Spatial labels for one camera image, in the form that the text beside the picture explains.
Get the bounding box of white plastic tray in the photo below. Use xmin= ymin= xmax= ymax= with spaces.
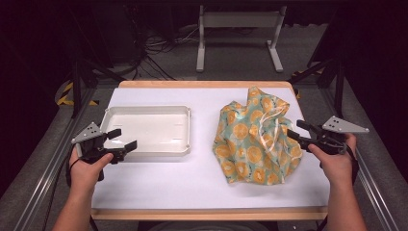
xmin=99 ymin=105 xmax=192 ymax=158

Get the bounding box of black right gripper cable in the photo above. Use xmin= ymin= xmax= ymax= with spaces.
xmin=345 ymin=143 xmax=361 ymax=187

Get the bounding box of orange-print drawstring cloth bag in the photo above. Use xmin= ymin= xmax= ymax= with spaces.
xmin=212 ymin=86 xmax=304 ymax=186

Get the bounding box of person's right hand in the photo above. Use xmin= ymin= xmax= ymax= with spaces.
xmin=307 ymin=133 xmax=358 ymax=188

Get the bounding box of bundle of floor cables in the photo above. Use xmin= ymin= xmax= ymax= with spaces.
xmin=126 ymin=18 xmax=201 ymax=81

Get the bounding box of yellow-black hazard tape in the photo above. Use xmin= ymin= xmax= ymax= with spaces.
xmin=56 ymin=81 xmax=100 ymax=107

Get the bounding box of person's left hand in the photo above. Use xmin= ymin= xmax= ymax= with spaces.
xmin=68 ymin=147 xmax=115 ymax=194

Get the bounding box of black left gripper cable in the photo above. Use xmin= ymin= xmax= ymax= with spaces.
xmin=64 ymin=157 xmax=81 ymax=188

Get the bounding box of white table mat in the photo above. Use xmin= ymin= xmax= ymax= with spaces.
xmin=90 ymin=87 xmax=331 ymax=211

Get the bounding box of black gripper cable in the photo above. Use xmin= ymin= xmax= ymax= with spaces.
xmin=345 ymin=143 xmax=361 ymax=187
xmin=64 ymin=157 xmax=81 ymax=188

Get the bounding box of aluminium rail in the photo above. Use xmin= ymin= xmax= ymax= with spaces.
xmin=13 ymin=88 xmax=97 ymax=231
xmin=320 ymin=86 xmax=402 ymax=231

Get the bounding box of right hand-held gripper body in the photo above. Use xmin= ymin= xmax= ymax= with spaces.
xmin=299 ymin=115 xmax=370 ymax=157

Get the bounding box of black metal stand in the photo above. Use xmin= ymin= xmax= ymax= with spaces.
xmin=65 ymin=9 xmax=127 ymax=119
xmin=288 ymin=6 xmax=347 ymax=119

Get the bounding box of white metal stand frame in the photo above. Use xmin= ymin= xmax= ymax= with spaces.
xmin=195 ymin=4 xmax=288 ymax=73

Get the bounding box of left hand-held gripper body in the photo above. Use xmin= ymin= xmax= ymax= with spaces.
xmin=70 ymin=121 xmax=127 ymax=166

